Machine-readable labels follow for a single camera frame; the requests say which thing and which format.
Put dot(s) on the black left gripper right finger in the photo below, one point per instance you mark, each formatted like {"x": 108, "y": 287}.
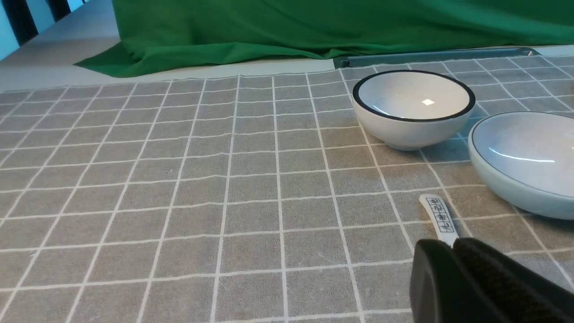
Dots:
{"x": 520, "y": 293}

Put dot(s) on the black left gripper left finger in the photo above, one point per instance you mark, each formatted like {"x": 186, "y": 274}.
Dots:
{"x": 442, "y": 290}

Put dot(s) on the white bowl black rim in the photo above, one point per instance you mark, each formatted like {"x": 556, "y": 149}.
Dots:
{"x": 410, "y": 109}

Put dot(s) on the white spoon with characters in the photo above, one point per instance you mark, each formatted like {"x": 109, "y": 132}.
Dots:
{"x": 441, "y": 218}

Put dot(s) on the pale blue bowl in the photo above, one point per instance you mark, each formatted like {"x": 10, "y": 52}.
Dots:
{"x": 527, "y": 159}

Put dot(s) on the grey checkered tablecloth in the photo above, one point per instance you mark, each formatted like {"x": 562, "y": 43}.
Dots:
{"x": 248, "y": 198}

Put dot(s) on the green backdrop cloth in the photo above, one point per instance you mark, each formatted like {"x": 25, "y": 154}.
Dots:
{"x": 162, "y": 35}

